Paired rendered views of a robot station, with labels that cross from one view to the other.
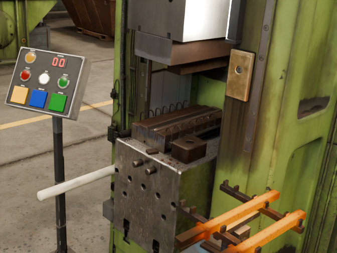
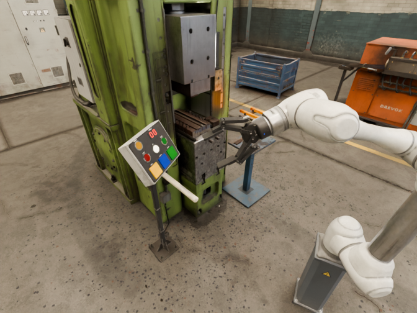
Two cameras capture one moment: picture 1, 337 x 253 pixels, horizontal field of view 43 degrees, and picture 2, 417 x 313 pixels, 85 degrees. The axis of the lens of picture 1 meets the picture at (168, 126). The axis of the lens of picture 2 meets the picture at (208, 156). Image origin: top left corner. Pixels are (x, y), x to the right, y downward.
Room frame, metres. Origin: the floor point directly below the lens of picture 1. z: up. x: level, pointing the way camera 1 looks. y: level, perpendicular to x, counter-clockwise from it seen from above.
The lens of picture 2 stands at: (1.45, 1.74, 1.87)
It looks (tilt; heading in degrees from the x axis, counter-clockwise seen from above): 35 degrees down; 273
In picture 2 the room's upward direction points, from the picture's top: straight up
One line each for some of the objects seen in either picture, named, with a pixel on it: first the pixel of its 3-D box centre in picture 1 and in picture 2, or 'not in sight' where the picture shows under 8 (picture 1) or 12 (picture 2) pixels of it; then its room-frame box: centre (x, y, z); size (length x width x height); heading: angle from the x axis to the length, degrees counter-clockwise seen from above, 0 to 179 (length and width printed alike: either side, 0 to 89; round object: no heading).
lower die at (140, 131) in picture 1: (182, 124); (185, 122); (1.73, -0.06, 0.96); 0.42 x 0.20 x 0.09; 137
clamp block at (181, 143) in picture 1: (189, 149); (211, 122); (1.50, -0.09, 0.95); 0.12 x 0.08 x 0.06; 137
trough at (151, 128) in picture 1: (187, 118); (187, 117); (1.71, -0.08, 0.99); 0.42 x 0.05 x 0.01; 137
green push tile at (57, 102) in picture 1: (58, 103); (171, 153); (1.75, 0.49, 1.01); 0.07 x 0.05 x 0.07; 72
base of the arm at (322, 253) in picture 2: not in sight; (335, 244); (0.71, 0.88, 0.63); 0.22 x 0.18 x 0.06; 66
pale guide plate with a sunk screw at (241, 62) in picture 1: (239, 75); (217, 80); (1.46, -0.24, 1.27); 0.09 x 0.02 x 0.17; 47
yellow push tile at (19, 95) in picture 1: (20, 95); (155, 170); (1.81, 0.68, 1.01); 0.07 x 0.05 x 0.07; 72
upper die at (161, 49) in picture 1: (189, 42); (182, 80); (1.73, -0.06, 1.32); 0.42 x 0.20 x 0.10; 137
